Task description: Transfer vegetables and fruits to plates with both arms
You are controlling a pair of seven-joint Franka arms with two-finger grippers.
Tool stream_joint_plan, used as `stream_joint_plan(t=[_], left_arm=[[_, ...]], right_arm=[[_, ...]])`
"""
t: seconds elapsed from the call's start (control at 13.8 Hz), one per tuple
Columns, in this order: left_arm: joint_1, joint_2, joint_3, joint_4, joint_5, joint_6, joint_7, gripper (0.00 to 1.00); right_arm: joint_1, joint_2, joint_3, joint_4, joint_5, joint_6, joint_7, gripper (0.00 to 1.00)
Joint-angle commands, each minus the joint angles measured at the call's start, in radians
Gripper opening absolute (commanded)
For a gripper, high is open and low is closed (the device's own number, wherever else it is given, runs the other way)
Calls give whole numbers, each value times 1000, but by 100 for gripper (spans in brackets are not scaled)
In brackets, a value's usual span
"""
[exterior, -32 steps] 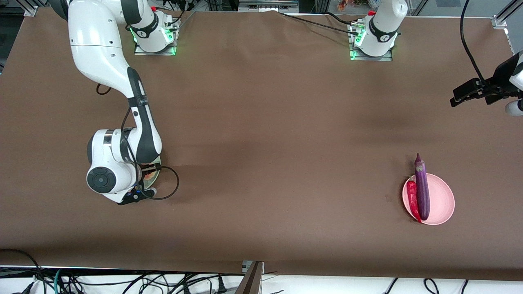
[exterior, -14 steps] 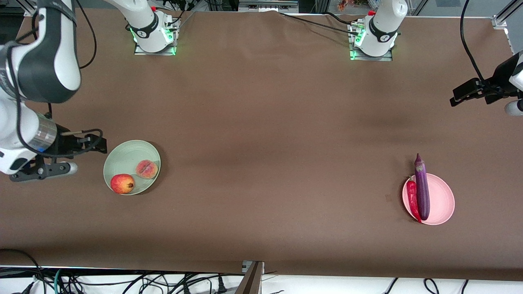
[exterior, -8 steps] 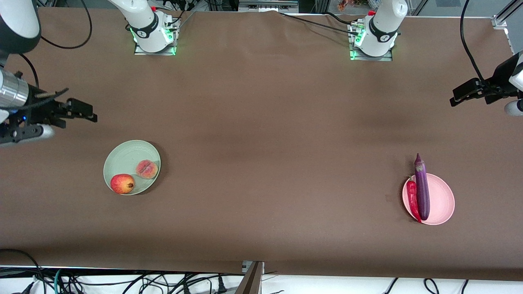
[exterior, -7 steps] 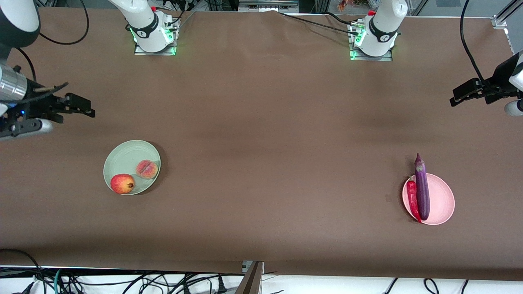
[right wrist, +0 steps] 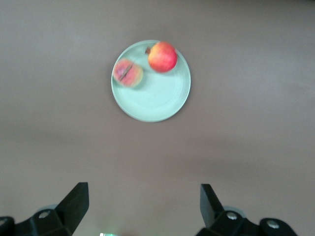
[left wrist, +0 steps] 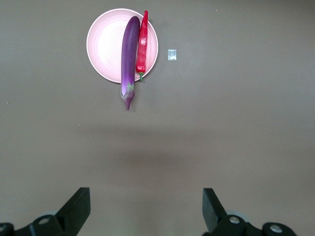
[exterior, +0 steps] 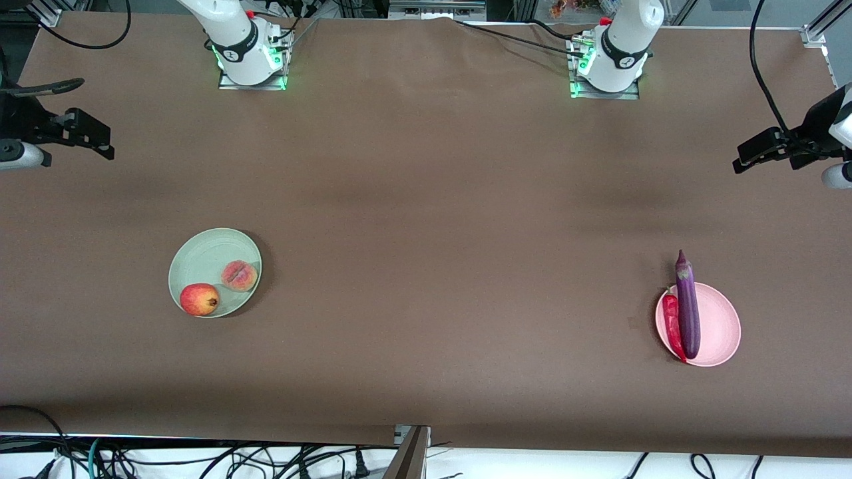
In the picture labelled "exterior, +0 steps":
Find long purple eggplant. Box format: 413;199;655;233
674;249;702;360

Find brown table cover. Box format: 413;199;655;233
0;12;852;458

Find metal profile post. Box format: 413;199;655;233
385;424;431;479

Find black looped floor cable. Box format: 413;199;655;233
0;404;75;479

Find red pomegranate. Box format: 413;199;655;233
180;283;221;317

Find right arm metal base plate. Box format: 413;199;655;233
218;30;288;90

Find pink round plate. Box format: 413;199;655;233
655;281;742;367

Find long black table cable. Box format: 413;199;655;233
453;19;586;61

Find aluminium frame bar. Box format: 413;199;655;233
801;0;852;80
27;0;91;27

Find red chili pepper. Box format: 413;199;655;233
662;295;688;364

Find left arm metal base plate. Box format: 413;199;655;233
569;37;641;100

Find pale green round plate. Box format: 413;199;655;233
168;228;263;318

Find short black table cable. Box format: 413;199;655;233
526;19;581;42

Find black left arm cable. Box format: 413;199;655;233
749;0;794;134

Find pink orange peach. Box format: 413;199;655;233
220;260;258;293

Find teal cable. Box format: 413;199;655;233
85;437;105;479

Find grey socket box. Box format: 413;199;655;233
388;0;487;21

